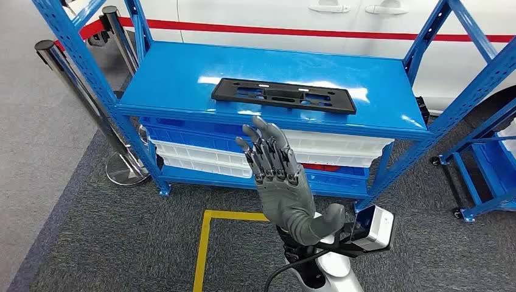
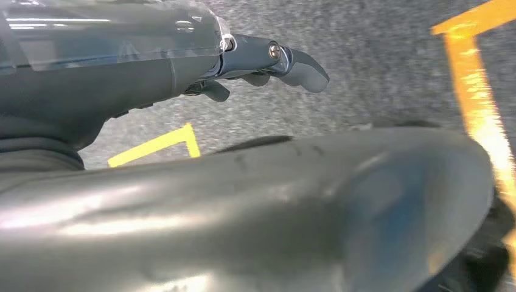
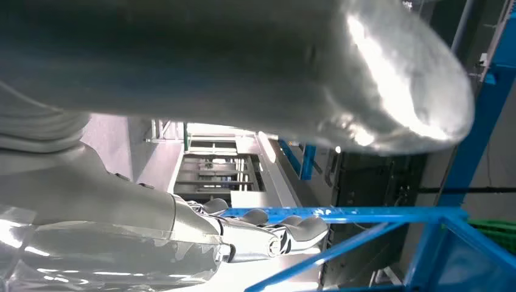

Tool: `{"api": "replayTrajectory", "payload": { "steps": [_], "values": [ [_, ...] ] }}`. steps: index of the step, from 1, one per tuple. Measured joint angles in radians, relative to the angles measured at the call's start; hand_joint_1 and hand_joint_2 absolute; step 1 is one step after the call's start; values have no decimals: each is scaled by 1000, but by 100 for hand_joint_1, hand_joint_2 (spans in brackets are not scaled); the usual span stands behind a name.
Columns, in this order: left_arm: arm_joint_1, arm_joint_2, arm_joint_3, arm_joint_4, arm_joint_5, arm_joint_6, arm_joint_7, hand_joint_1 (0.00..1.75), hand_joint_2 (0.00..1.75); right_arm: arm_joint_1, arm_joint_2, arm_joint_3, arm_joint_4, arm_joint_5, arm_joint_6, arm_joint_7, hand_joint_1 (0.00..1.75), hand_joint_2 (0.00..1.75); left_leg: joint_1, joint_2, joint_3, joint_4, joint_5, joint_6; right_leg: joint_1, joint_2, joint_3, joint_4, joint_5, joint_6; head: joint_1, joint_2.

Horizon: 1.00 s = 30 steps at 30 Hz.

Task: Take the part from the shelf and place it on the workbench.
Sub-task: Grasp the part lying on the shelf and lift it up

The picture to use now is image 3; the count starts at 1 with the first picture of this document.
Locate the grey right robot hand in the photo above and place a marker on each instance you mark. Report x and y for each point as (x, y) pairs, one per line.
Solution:
(201, 60)

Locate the blue metal shelf rack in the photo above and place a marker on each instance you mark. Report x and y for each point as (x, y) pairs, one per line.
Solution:
(363, 214)

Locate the blue metal storage rack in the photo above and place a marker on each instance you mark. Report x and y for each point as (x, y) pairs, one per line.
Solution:
(308, 161)

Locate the black cabinet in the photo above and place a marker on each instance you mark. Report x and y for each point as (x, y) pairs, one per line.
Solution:
(363, 189)

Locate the green plastic crate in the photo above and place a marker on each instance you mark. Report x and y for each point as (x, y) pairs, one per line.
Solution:
(496, 235)

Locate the grey metal frame structure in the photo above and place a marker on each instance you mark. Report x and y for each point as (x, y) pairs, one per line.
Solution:
(278, 177)

